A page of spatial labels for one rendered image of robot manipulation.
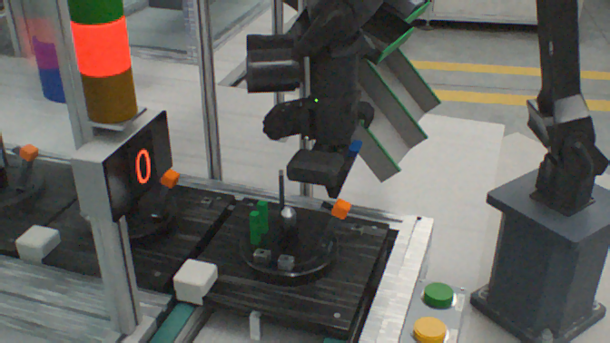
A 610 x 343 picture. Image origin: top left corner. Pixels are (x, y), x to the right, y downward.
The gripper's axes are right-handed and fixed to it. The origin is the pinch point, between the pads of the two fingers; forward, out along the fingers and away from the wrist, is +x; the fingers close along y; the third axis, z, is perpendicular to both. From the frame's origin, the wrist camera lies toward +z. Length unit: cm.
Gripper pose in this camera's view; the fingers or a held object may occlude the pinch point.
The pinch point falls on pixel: (333, 174)
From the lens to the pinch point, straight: 86.4
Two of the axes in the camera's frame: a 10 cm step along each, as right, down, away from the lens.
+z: -9.5, -1.5, 2.8
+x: 0.2, 8.5, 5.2
